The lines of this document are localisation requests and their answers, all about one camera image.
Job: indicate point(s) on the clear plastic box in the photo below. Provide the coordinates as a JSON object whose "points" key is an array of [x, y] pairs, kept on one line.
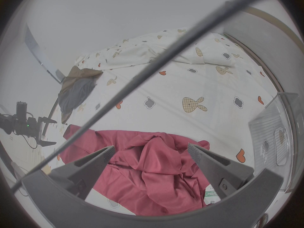
{"points": [[266, 132]]}

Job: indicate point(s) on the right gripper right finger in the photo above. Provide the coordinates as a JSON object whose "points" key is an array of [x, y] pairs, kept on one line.
{"points": [[218, 171]]}

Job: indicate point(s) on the red shirt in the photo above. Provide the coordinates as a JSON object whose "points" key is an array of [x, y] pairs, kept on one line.
{"points": [[161, 179]]}

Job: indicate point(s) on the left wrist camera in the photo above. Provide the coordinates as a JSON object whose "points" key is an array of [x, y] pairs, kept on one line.
{"points": [[30, 126]]}

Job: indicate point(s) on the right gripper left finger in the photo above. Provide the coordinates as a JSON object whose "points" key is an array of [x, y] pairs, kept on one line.
{"points": [[91, 171]]}

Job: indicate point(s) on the grey garment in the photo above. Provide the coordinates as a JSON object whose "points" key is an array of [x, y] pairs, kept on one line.
{"points": [[76, 94]]}

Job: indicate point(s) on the bed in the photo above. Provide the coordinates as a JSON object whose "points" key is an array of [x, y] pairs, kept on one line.
{"points": [[166, 98]]}

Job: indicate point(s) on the brown garment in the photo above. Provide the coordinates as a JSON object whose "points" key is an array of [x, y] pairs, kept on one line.
{"points": [[80, 72]]}

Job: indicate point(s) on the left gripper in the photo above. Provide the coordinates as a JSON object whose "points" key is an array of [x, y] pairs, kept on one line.
{"points": [[40, 132]]}

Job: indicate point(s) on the white printed quilt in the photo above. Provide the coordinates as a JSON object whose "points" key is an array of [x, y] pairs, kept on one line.
{"points": [[142, 53]]}

